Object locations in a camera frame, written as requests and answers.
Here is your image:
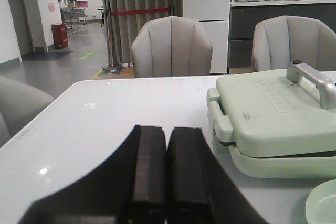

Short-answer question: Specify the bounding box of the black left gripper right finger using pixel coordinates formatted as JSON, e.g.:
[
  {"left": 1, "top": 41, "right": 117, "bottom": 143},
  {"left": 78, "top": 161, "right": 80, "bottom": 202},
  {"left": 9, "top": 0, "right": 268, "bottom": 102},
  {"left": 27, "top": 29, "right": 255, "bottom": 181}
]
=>
[{"left": 166, "top": 127, "right": 266, "bottom": 223}]

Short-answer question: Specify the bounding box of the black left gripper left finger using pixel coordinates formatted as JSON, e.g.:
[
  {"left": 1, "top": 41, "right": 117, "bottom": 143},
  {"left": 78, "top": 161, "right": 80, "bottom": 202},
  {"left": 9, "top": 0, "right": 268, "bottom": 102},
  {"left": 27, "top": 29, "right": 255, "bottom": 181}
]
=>
[{"left": 19, "top": 125, "right": 166, "bottom": 223}]

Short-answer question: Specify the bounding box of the green sandwich maker lid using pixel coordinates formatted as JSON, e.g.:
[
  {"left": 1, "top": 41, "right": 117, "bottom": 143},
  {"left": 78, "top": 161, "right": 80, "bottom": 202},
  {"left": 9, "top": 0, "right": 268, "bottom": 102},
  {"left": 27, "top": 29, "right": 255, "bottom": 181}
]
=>
[{"left": 208, "top": 62, "right": 335, "bottom": 158}]

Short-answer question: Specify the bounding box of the green breakfast maker base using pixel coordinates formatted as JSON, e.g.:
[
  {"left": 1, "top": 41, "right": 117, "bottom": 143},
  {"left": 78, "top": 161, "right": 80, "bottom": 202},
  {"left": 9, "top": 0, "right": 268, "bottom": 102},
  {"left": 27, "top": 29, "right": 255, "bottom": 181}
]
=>
[{"left": 206, "top": 88, "right": 335, "bottom": 179}]

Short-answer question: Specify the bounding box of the red belt stanchion barrier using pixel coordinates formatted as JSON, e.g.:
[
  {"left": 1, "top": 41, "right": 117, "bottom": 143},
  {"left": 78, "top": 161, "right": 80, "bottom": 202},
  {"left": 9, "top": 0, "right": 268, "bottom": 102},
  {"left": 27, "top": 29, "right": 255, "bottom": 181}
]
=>
[{"left": 102, "top": 6, "right": 175, "bottom": 71}]

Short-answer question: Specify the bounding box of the light green round plate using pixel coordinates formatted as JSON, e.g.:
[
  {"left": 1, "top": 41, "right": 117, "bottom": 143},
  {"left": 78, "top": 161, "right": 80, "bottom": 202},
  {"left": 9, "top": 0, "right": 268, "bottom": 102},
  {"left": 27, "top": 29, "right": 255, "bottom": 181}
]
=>
[{"left": 305, "top": 179, "right": 335, "bottom": 223}]

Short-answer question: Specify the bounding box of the grey chair at left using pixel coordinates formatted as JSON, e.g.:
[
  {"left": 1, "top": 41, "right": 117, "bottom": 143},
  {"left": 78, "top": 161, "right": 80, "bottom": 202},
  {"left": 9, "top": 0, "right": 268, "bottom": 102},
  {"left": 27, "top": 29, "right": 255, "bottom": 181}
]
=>
[{"left": 1, "top": 76, "right": 54, "bottom": 146}]

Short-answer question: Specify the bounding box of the left grey armchair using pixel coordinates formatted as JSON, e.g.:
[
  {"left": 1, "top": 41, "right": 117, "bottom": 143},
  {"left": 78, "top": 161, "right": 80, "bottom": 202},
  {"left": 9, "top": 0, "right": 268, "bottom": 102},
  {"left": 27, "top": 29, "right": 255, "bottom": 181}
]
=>
[{"left": 131, "top": 16, "right": 213, "bottom": 78}]

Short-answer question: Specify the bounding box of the grey armchair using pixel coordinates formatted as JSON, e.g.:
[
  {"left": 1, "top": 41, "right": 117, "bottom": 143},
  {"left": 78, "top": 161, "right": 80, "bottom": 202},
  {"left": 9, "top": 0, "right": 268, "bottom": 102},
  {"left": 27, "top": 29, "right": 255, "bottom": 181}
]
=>
[
  {"left": 251, "top": 15, "right": 335, "bottom": 72},
  {"left": 131, "top": 16, "right": 213, "bottom": 78}
]

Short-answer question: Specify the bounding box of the right grey armchair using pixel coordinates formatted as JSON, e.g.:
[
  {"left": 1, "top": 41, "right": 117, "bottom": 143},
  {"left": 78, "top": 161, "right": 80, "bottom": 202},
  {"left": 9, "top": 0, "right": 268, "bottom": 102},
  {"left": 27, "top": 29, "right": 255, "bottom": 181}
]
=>
[{"left": 251, "top": 15, "right": 335, "bottom": 72}]

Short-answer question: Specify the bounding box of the red trash bin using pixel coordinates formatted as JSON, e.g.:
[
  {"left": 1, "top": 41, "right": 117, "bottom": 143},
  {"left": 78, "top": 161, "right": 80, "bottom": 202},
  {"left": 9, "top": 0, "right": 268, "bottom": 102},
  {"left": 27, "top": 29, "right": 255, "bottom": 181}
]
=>
[{"left": 51, "top": 23, "right": 68, "bottom": 49}]

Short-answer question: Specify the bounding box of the dark grey counter cabinet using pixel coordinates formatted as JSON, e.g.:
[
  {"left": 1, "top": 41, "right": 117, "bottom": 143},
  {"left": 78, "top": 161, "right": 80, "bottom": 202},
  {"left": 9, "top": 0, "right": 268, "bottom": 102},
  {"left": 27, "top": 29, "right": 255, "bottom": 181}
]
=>
[{"left": 228, "top": 0, "right": 335, "bottom": 70}]

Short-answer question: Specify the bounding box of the white refrigerator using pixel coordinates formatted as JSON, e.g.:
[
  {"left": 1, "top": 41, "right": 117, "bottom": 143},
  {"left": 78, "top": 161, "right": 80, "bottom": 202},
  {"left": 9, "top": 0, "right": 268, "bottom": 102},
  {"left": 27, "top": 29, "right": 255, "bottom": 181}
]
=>
[{"left": 182, "top": 0, "right": 230, "bottom": 74}]

